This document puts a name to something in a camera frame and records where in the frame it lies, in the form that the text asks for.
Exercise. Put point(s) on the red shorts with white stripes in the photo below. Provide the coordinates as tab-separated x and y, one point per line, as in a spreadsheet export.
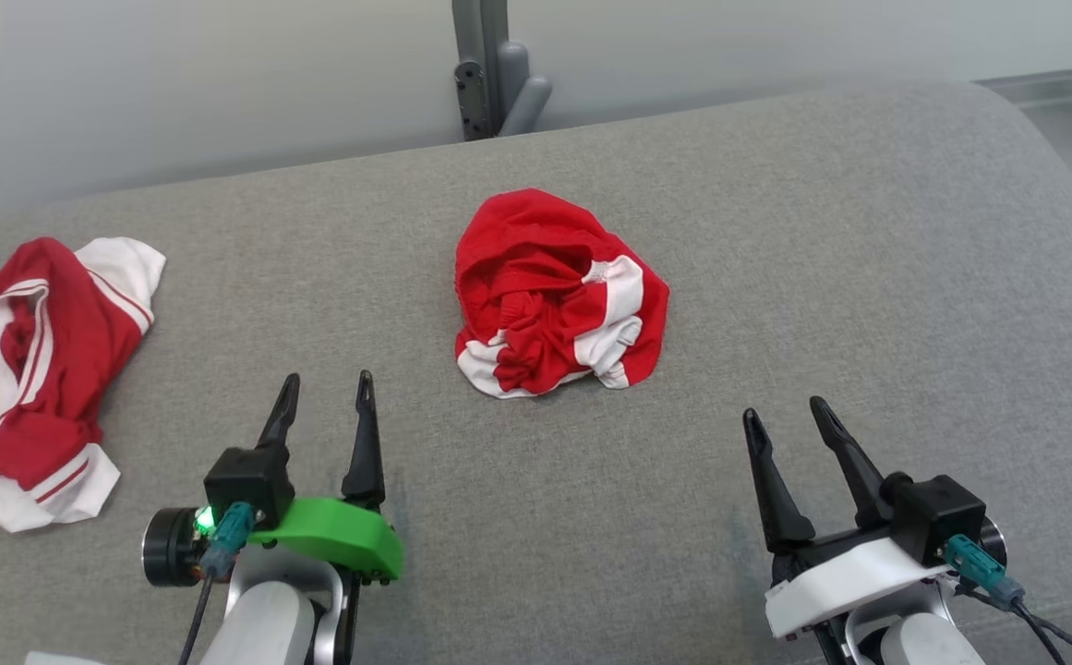
536	268

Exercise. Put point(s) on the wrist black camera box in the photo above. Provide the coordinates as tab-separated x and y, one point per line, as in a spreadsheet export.
249	485
933	513

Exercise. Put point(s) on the red jersey with black lettering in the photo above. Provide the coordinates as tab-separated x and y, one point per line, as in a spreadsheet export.
65	351

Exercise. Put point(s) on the grey metal wall post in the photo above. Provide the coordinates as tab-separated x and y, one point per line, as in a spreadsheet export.
480	55

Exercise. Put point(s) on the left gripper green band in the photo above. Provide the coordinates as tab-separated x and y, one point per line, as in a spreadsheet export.
342	536

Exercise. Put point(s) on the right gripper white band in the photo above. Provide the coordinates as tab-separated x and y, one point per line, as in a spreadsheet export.
849	582

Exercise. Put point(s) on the white robot torso edge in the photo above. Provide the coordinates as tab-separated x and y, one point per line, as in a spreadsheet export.
65	659

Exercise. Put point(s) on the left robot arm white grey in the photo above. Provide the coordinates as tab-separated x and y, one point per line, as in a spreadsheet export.
268	619

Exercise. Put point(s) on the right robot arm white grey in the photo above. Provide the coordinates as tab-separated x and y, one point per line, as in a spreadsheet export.
923	642

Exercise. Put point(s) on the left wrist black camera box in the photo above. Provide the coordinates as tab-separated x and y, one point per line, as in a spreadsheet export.
249	485

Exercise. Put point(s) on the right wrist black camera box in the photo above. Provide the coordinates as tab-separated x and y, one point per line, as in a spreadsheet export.
933	513

